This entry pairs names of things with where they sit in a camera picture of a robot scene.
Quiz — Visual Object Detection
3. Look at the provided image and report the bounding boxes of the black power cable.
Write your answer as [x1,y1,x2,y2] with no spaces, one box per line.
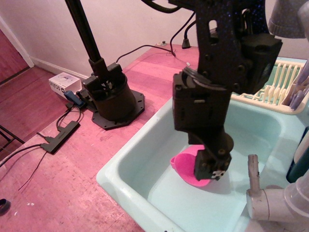
[115,44,177,64]

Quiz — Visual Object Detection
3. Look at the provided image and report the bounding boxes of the pink plastic cup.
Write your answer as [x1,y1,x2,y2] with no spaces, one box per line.
[170,145,211,187]

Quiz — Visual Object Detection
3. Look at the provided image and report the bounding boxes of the black metal chair frame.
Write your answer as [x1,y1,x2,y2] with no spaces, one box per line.
[0,125,25,151]

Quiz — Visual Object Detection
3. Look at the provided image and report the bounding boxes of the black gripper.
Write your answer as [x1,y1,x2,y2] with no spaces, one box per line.
[172,69,234,181]

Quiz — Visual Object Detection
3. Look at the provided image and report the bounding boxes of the white cardboard box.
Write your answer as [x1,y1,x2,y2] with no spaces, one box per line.
[48,72,82,98]

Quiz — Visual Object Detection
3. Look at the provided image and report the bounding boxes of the cream dish drying rack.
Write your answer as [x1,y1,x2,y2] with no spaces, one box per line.
[231,58,309,115]

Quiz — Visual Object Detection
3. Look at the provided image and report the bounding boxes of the lavender plastic utensils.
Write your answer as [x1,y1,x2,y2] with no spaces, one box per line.
[288,60,309,111]

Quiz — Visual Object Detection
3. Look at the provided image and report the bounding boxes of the mint green toy sink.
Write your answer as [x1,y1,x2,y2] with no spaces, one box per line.
[96,99,309,232]

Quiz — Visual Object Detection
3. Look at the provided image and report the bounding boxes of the black tape roll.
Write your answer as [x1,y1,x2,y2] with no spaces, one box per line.
[0,199,11,216]

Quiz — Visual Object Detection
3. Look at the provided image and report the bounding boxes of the white toy faucet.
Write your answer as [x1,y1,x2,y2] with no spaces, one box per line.
[245,155,309,232]

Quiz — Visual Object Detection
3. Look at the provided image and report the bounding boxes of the grey cable on table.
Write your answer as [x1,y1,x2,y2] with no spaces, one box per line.
[0,144,46,191]

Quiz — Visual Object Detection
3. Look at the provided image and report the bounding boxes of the blue clamp handle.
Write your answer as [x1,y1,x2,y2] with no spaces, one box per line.
[64,90,85,108]

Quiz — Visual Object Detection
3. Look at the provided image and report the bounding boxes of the black usb hub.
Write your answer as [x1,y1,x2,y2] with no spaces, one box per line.
[37,121,80,155]

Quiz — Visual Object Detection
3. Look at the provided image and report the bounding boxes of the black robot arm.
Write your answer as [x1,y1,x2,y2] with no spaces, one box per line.
[146,0,282,180]

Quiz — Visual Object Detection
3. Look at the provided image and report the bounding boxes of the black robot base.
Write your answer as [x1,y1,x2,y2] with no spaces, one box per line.
[66,0,145,130]

